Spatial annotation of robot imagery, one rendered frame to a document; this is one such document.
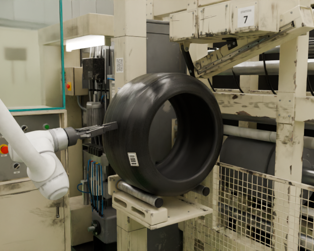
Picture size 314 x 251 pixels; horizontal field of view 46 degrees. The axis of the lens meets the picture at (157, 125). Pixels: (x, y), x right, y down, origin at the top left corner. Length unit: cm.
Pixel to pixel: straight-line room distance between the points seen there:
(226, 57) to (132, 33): 49
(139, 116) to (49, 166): 45
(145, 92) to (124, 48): 42
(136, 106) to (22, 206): 92
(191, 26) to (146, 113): 58
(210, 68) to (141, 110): 58
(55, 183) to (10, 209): 85
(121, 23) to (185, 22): 33
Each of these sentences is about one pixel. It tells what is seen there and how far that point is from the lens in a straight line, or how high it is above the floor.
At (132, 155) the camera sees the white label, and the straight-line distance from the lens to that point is 155.
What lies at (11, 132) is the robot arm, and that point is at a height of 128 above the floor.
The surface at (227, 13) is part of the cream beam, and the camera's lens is 175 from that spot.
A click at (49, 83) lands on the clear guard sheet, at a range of 213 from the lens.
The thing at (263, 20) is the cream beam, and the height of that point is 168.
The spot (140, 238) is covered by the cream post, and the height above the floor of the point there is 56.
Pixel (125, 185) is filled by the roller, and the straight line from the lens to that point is 187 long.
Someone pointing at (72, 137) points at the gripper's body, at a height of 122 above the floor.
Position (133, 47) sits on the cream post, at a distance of 195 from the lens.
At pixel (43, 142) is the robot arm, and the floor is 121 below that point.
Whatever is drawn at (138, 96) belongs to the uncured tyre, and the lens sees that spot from 158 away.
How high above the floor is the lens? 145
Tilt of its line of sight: 7 degrees down
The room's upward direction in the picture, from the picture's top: straight up
